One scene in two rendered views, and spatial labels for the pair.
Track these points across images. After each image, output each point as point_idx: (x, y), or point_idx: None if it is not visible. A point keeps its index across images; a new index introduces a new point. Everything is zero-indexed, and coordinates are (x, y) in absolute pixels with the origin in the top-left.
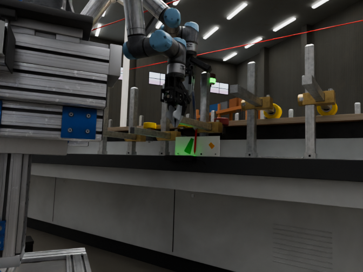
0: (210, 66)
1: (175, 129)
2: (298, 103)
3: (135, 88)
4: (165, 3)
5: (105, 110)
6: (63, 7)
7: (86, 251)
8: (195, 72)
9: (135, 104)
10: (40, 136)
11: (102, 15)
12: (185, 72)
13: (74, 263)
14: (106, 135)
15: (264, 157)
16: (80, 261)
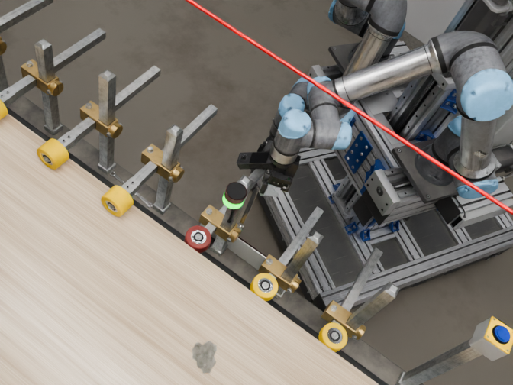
0: (240, 153)
1: (270, 258)
2: (120, 132)
3: (388, 283)
4: (342, 76)
5: (446, 353)
6: (355, 47)
7: (321, 297)
8: (263, 177)
9: (371, 299)
10: None
11: (464, 134)
12: (271, 126)
13: (318, 266)
14: (366, 260)
15: (146, 200)
16: (315, 270)
